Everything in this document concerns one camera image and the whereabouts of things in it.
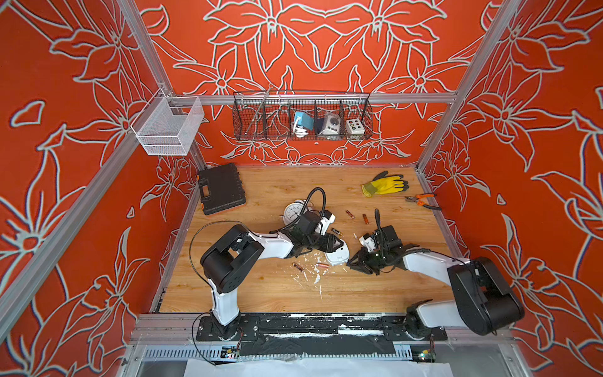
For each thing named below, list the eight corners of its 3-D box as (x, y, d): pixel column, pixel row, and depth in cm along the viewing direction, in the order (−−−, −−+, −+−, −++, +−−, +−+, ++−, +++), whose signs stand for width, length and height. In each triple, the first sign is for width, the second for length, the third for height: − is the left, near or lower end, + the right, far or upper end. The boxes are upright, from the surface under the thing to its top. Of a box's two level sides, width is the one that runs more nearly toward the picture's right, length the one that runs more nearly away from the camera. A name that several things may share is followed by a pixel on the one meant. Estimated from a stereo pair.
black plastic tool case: (206, 218, 102) (202, 211, 97) (200, 177, 118) (196, 170, 113) (249, 205, 106) (246, 198, 102) (237, 167, 122) (235, 160, 118)
